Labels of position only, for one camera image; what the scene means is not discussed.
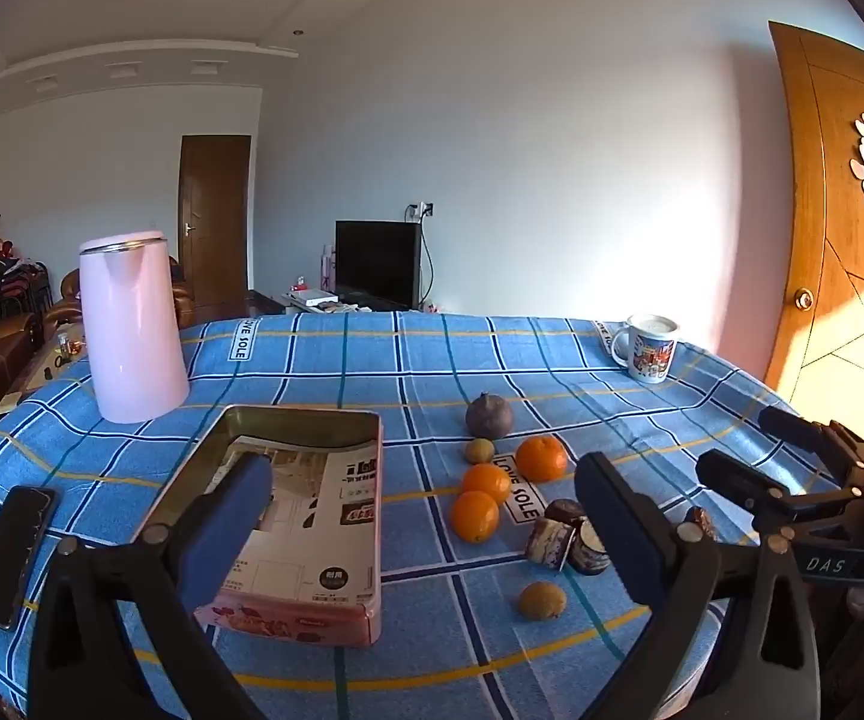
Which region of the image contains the orange mandarin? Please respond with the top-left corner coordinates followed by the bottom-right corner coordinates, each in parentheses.
top-left (450, 489), bottom-right (499, 544)
top-left (515, 436), bottom-right (569, 484)
top-left (461, 463), bottom-right (512, 505)

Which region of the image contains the purple round fruit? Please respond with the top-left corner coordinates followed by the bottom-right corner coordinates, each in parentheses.
top-left (464, 392), bottom-right (515, 440)

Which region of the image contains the small yellow-green fruit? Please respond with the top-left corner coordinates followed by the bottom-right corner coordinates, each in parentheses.
top-left (463, 437), bottom-right (496, 465)

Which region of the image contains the dark brown chestnut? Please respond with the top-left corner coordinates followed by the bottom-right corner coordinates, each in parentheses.
top-left (542, 499), bottom-right (585, 528)

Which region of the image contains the dark brown room door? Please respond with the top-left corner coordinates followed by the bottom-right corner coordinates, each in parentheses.
top-left (178, 135), bottom-right (251, 323)

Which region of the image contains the pink metal tin box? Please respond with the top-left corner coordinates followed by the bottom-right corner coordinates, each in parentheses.
top-left (142, 405), bottom-right (382, 647)

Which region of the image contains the light wooden door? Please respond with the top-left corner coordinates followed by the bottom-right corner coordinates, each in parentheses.
top-left (766, 23), bottom-right (864, 438)

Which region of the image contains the paper sheet in tin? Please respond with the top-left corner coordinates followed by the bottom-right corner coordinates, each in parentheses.
top-left (212, 436), bottom-right (379, 605)

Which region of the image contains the white printed mug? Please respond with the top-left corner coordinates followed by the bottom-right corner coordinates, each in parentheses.
top-left (610, 314), bottom-right (679, 385)

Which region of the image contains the pink electric kettle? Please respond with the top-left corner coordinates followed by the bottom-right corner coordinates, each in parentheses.
top-left (79, 231), bottom-right (190, 424)

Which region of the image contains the blue plaid tablecloth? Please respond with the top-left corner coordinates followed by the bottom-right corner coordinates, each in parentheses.
top-left (0, 310), bottom-right (847, 720)

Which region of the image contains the brown leather armchair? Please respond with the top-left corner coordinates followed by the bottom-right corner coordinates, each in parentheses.
top-left (41, 255), bottom-right (198, 338)

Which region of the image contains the white box on stand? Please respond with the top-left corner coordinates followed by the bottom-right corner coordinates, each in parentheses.
top-left (284, 289), bottom-right (339, 314)

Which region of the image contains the black television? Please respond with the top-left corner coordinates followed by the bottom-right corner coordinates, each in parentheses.
top-left (334, 221), bottom-right (422, 309)

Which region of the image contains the tv power cable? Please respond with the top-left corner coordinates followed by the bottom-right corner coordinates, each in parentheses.
top-left (403, 202), bottom-right (439, 311)

